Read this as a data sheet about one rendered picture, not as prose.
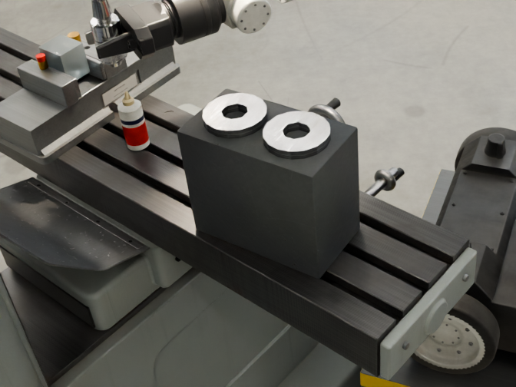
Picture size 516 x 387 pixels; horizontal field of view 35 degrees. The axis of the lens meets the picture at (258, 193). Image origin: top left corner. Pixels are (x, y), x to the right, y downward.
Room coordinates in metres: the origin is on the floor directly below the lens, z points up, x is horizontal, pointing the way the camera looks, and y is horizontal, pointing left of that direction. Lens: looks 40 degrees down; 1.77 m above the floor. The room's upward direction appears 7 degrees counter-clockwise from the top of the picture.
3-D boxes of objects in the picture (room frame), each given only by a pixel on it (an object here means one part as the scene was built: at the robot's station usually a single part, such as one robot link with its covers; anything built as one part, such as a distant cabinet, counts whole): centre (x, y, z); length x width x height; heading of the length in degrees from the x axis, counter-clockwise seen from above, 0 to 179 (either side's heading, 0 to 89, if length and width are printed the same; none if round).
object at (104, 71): (1.34, 0.27, 1.02); 0.12 x 0.06 x 0.04; 46
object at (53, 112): (1.32, 0.29, 0.98); 0.35 x 0.15 x 0.11; 136
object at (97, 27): (1.19, 0.21, 1.16); 0.05 x 0.05 x 0.01
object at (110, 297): (1.19, 0.21, 0.79); 0.50 x 0.35 x 0.12; 134
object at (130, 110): (1.17, 0.20, 0.98); 0.04 x 0.04 x 0.11
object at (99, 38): (1.19, 0.21, 1.12); 0.05 x 0.05 x 0.06
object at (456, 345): (1.02, -0.33, 0.50); 0.20 x 0.05 x 0.20; 62
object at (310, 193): (0.91, -0.02, 1.03); 0.22 x 0.12 x 0.20; 51
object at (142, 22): (1.22, 0.12, 1.12); 0.13 x 0.12 x 0.10; 22
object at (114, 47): (1.16, 0.19, 1.13); 0.06 x 0.02 x 0.03; 112
